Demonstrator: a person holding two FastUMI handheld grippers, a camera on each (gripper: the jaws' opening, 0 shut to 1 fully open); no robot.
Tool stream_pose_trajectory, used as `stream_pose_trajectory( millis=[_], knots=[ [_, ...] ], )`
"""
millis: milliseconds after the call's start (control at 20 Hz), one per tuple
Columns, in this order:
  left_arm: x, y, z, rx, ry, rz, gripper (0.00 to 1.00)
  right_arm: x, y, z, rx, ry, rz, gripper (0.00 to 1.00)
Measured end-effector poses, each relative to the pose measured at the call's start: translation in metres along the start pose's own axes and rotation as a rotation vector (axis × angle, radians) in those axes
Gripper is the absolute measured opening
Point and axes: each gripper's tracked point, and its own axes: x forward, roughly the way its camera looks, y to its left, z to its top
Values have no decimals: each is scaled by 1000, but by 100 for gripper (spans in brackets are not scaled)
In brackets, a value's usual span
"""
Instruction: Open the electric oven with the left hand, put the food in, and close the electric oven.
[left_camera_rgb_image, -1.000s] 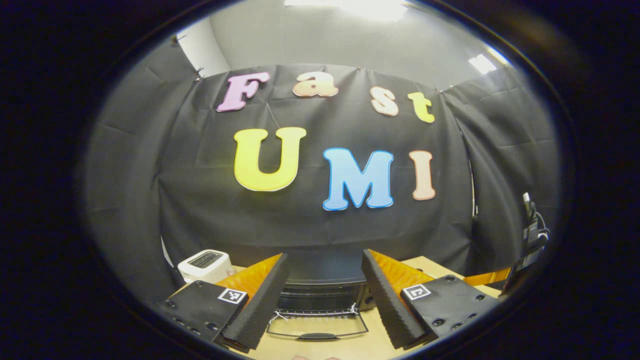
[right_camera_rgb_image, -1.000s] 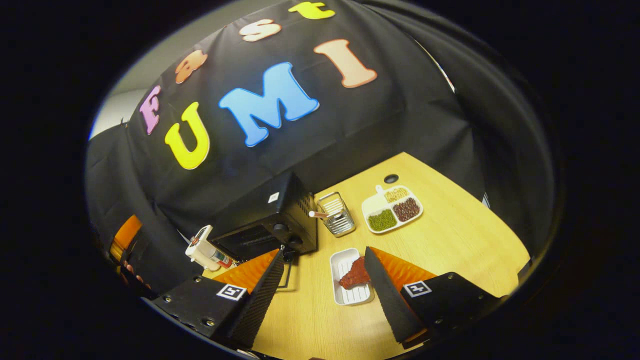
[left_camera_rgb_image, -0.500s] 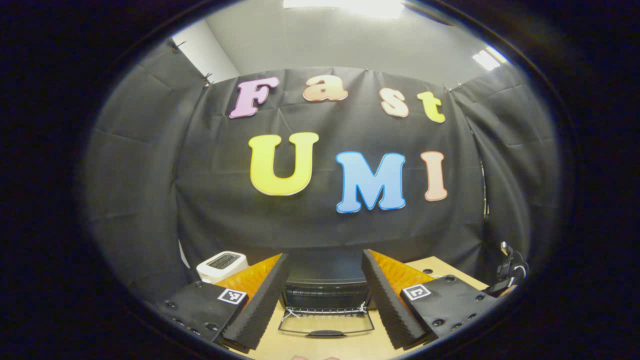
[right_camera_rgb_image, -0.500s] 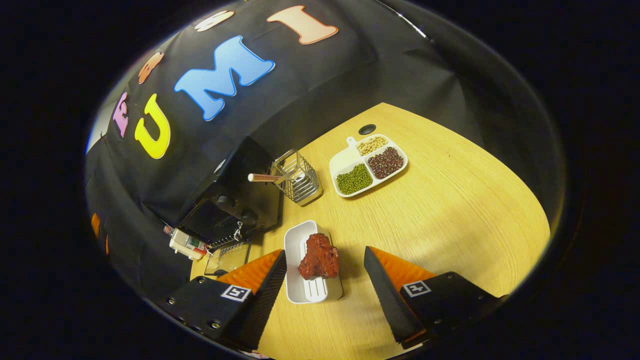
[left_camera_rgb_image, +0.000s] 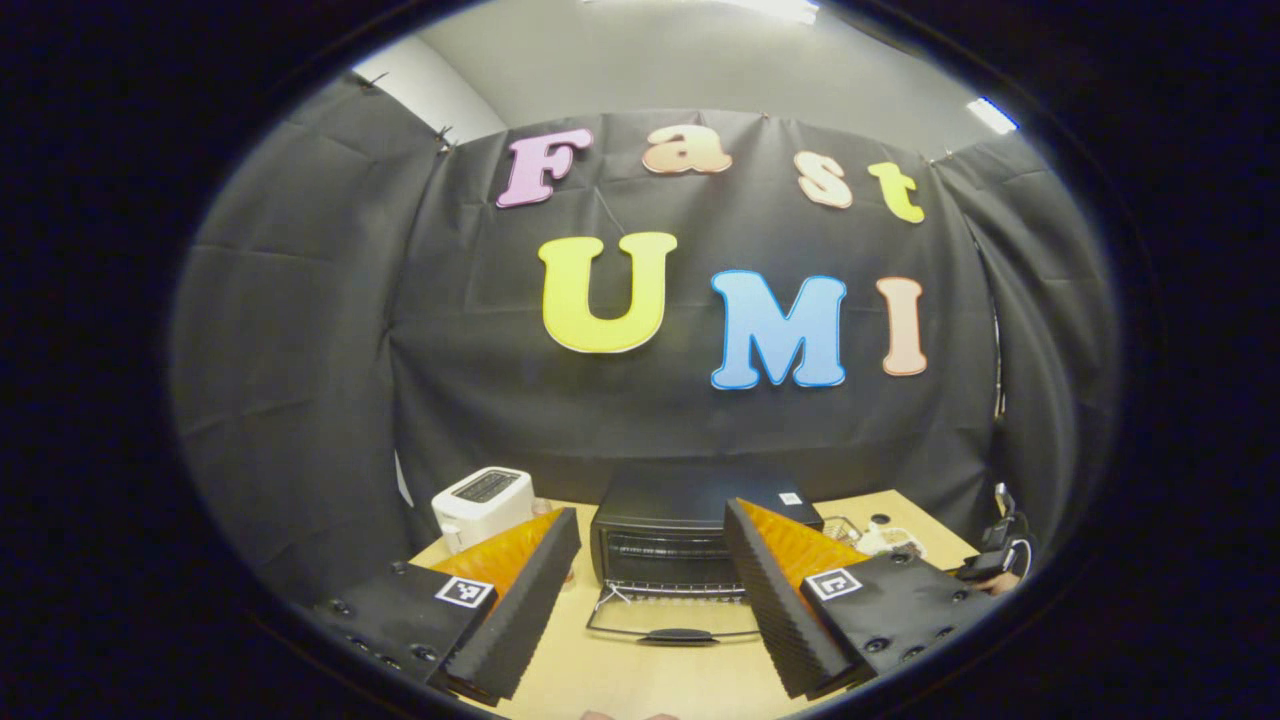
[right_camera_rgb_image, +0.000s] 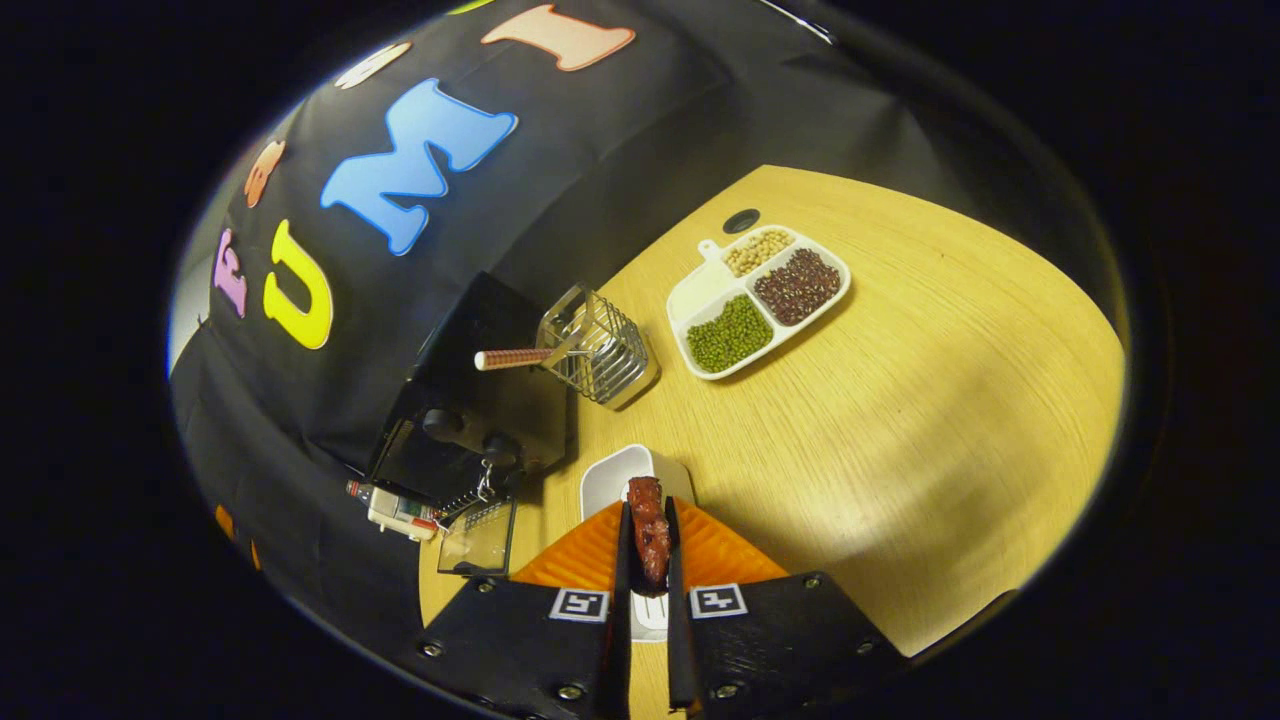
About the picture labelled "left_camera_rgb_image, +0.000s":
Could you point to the black backdrop cloth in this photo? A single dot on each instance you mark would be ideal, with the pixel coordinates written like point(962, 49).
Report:
point(300, 350)

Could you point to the large ceiling light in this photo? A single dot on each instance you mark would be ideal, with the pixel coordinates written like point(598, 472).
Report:
point(785, 8)

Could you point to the small rectangular ceiling light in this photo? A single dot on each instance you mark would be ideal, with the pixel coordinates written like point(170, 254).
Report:
point(992, 115)

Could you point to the white toaster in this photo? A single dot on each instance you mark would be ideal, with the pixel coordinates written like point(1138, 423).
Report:
point(480, 505)

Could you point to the black electric oven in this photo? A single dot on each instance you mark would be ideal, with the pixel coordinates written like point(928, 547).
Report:
point(660, 540)

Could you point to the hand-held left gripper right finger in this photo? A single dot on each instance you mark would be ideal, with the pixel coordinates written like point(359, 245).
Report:
point(770, 600)

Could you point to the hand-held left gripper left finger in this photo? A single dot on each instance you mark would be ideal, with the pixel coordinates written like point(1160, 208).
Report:
point(530, 605)

